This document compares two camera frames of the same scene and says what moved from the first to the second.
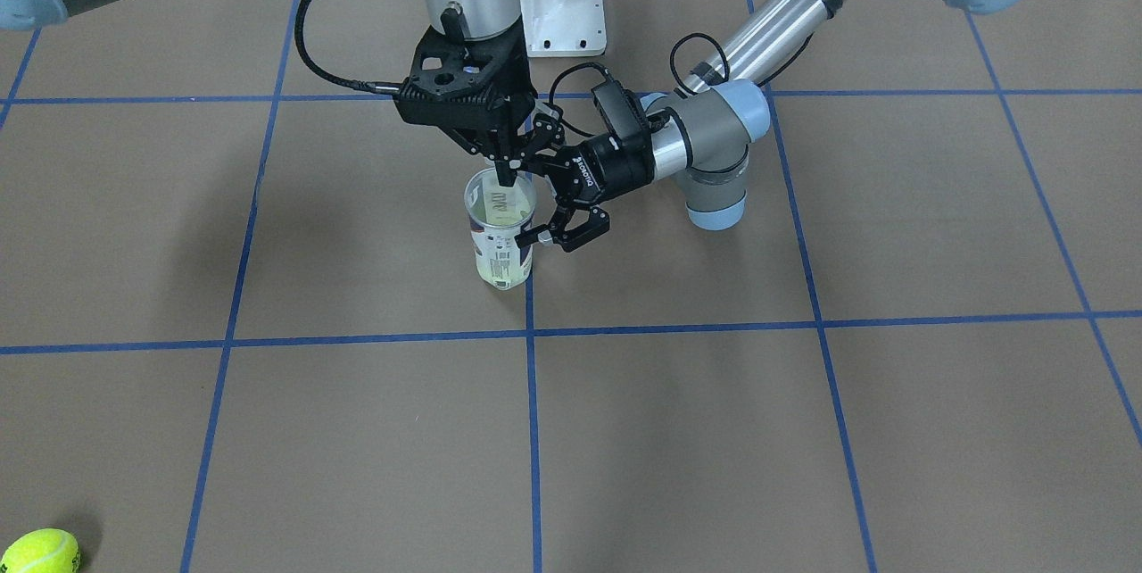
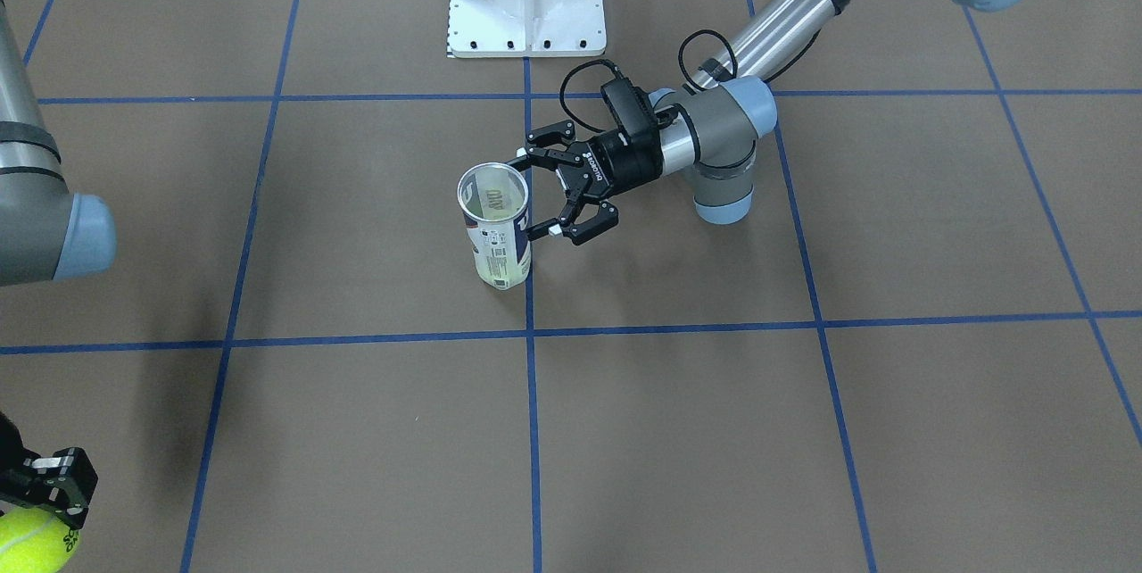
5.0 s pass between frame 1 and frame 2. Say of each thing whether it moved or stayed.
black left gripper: stayed
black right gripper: moved
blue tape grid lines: stayed
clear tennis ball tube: stayed
